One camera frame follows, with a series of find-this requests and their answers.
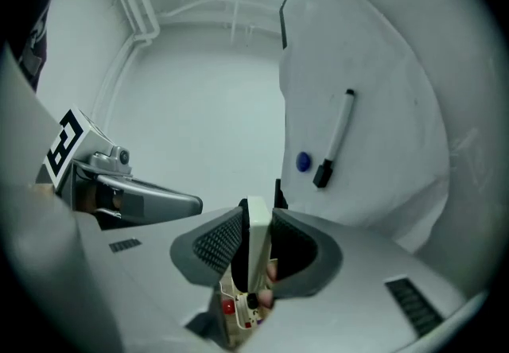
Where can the white eraser with black felt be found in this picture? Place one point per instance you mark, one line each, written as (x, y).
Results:
(257, 240)

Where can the person's dark patterned shirt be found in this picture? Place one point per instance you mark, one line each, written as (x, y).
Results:
(36, 41)

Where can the white whiteboard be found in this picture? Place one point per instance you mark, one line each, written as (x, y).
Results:
(378, 65)

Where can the white marker pen black cap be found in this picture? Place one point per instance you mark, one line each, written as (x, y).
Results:
(340, 133)

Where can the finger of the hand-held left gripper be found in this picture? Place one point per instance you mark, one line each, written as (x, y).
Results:
(163, 204)

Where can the blue round magnet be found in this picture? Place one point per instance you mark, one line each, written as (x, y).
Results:
(304, 161)

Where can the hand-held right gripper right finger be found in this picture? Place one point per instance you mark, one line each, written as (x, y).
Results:
(310, 260)

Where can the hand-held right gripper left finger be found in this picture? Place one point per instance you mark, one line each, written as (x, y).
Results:
(207, 248)

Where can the person's left hand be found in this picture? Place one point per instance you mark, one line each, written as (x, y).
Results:
(86, 198)

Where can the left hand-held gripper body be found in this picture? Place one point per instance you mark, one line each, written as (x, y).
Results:
(79, 152)

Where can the person's right hand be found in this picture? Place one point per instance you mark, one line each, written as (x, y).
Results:
(266, 299)

